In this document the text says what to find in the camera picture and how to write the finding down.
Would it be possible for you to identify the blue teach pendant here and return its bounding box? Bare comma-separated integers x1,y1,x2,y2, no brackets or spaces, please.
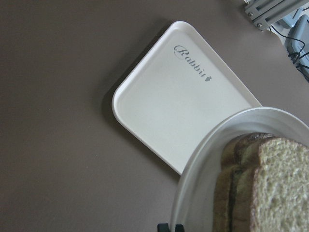
271,14,309,68

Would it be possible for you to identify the cream rabbit tray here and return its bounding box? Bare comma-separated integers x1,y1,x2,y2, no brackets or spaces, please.
112,21,260,174

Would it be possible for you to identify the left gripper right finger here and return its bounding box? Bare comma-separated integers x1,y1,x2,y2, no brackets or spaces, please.
175,224,184,232

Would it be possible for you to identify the white plate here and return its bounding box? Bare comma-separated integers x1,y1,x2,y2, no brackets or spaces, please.
170,107,309,232

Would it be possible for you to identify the bread sandwich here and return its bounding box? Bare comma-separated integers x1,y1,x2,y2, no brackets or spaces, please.
212,132,309,232

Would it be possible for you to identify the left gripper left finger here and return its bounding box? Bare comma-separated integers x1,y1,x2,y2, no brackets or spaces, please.
157,223,170,232

